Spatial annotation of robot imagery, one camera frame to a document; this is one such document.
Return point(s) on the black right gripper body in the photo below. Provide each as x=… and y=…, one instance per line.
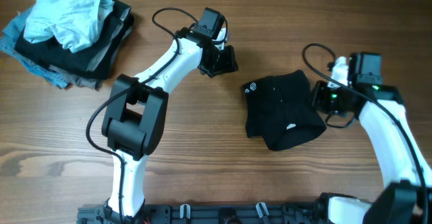
x=331, y=100

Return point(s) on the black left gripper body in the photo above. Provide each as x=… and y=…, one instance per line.
x=223, y=61

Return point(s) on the black t-shirt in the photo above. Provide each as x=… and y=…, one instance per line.
x=278, y=111

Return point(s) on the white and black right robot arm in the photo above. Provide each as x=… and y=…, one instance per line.
x=356, y=86

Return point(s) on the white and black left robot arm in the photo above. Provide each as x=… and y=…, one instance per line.
x=136, y=110

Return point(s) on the folded black garment in stack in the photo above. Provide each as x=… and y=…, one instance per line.
x=94, y=62

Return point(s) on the folded grey garment in stack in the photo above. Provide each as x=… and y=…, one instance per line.
x=94, y=84

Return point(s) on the light blue crumpled garment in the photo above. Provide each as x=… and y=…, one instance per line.
x=76, y=24

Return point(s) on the folded blue denim jeans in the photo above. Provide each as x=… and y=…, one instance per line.
x=9, y=38

